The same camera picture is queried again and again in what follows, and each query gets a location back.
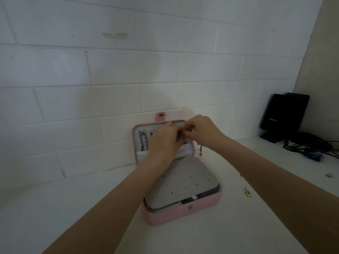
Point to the small yellow paper scrap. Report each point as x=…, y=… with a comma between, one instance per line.
x=248, y=192

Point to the grey perforated earring panel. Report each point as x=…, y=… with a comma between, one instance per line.
x=182, y=182

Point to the person's right forearm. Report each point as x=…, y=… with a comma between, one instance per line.
x=275, y=190

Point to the person's right fingers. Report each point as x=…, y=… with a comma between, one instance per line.
x=188, y=130

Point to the person's right hand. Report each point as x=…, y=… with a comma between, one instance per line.
x=205, y=132

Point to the person's left hand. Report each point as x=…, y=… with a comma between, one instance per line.
x=163, y=144

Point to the black speaker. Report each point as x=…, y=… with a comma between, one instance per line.
x=284, y=116

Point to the person's left fingers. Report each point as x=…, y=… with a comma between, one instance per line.
x=176, y=133

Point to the person's left forearm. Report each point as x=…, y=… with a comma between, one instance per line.
x=111, y=206

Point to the pink jewelry box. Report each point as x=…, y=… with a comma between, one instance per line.
x=176, y=169

